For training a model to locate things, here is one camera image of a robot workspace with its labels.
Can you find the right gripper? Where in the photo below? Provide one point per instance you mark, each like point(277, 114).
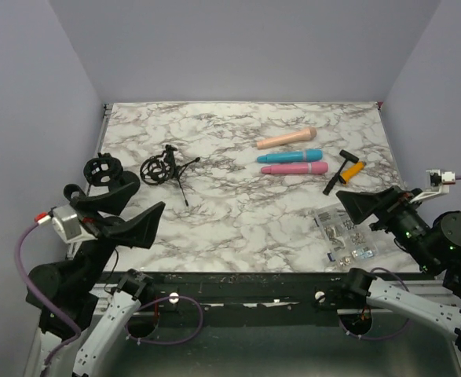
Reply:
point(385, 203)

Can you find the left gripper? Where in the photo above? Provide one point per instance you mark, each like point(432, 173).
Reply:
point(139, 228)

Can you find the black shock-mount mic stand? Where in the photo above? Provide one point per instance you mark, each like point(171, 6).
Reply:
point(107, 171)

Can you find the black tripod mic stand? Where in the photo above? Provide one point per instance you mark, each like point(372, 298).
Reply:
point(161, 168)

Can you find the pink microphone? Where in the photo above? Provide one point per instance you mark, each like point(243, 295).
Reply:
point(318, 167)

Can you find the black clip mic stand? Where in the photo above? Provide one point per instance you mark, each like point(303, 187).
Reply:
point(73, 192)

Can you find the blue microphone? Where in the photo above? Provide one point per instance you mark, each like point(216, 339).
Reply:
point(307, 155)

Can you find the beige microphone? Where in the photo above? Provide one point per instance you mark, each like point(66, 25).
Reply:
point(306, 134)

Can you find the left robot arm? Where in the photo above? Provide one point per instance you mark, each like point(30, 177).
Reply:
point(61, 290)

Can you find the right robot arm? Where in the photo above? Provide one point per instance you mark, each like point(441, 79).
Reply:
point(435, 248)

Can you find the clear plastic parts box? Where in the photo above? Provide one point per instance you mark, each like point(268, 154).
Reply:
point(348, 245)

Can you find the orange handled tool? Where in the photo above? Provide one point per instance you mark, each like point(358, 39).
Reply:
point(351, 166)

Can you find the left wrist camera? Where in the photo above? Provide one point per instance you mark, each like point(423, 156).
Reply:
point(66, 223)

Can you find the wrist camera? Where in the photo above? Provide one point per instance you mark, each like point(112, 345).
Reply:
point(66, 223)
point(439, 181)

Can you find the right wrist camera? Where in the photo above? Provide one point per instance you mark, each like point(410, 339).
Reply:
point(439, 181)

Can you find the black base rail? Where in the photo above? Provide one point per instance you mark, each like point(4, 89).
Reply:
point(247, 300)

